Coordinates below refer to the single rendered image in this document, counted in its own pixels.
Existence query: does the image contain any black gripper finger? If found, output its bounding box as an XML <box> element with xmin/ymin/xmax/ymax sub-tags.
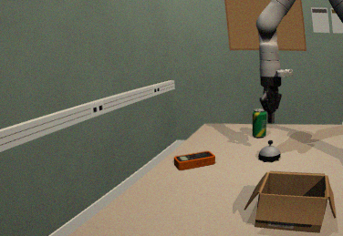
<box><xmin>259</xmin><ymin>91</ymin><xmax>275</xmax><ymax>124</ymax></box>
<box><xmin>274</xmin><ymin>91</ymin><xmax>282</xmax><ymax>123</ymax></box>

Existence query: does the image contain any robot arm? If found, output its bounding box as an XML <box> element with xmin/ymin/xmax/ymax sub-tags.
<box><xmin>256</xmin><ymin>0</ymin><xmax>343</xmax><ymax>77</ymax></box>

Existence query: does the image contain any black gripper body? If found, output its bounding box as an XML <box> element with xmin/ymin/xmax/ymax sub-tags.
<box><xmin>260</xmin><ymin>76</ymin><xmax>281</xmax><ymax>103</ymax></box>

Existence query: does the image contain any green and yellow drink can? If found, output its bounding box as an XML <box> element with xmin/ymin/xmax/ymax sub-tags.
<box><xmin>253</xmin><ymin>108</ymin><xmax>266</xmax><ymax>139</ymax></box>

